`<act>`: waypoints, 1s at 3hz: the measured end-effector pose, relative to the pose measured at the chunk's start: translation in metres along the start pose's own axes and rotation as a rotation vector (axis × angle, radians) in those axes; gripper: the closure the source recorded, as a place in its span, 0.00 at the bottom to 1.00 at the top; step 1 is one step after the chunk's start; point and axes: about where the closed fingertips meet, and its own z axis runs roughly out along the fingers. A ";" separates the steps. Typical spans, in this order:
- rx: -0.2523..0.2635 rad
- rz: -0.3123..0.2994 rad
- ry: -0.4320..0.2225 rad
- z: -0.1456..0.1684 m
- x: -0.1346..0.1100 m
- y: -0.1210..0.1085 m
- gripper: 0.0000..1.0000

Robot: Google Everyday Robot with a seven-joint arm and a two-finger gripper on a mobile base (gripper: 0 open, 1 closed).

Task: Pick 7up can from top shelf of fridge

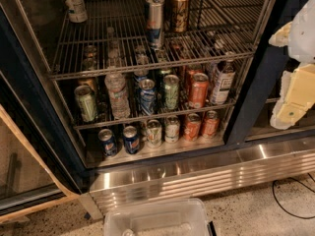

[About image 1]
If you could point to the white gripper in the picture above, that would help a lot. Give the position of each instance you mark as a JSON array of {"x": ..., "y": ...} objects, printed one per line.
[{"x": 303, "y": 33}]

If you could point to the orange can middle shelf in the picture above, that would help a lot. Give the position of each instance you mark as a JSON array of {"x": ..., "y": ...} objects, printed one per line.
[{"x": 198, "y": 91}]

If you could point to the orange can bottom right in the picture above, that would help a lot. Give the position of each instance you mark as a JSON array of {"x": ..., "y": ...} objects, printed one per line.
[{"x": 210, "y": 124}]

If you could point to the orange can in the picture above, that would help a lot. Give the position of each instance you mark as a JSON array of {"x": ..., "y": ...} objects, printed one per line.
[
  {"x": 192, "y": 126},
  {"x": 210, "y": 124}
]

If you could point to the orange can bottom left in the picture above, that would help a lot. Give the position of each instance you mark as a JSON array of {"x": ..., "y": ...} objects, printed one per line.
[{"x": 192, "y": 126}]

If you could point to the light green can middle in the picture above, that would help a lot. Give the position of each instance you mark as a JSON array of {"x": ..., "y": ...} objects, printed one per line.
[{"x": 171, "y": 91}]

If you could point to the brown gold tall can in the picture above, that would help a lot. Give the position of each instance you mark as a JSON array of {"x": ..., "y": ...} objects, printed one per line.
[{"x": 179, "y": 15}]

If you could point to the blue white striped can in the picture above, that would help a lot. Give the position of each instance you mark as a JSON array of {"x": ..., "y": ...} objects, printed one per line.
[{"x": 147, "y": 92}]

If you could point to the silver blue energy drink can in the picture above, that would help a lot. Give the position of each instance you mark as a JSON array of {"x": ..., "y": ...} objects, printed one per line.
[{"x": 154, "y": 23}]

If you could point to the stainless steel fridge grille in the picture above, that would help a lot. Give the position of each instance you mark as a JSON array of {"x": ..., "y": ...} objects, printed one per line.
[{"x": 203, "y": 175}]

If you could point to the white green can bottom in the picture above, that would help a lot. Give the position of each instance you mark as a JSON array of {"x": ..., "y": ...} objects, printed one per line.
[{"x": 154, "y": 133}]

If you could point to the blue pepsi can right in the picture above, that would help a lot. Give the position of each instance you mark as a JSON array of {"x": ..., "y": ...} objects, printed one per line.
[{"x": 131, "y": 139}]

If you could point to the blue pepsi can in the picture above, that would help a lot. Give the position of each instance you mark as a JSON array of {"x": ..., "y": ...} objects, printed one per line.
[
  {"x": 131, "y": 139},
  {"x": 108, "y": 143}
]

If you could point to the blue pepsi can left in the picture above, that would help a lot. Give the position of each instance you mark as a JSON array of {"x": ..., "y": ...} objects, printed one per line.
[{"x": 108, "y": 143}]

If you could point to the green can middle shelf left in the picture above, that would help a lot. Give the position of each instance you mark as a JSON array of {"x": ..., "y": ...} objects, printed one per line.
[{"x": 85, "y": 98}]

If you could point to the open glass fridge door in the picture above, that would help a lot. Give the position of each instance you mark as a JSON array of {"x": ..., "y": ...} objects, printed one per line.
[{"x": 35, "y": 149}]

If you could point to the dark bottle white label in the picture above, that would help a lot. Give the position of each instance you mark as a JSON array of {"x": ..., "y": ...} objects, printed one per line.
[{"x": 222, "y": 81}]

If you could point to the clear plastic water bottle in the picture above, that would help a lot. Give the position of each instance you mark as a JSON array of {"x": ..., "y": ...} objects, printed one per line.
[{"x": 117, "y": 91}]

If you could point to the clear plastic bin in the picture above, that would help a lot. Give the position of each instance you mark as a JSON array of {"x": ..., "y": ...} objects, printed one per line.
[{"x": 185, "y": 217}]

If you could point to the top wire fridge shelf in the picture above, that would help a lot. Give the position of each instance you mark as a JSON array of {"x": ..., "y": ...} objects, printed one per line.
[{"x": 114, "y": 40}]

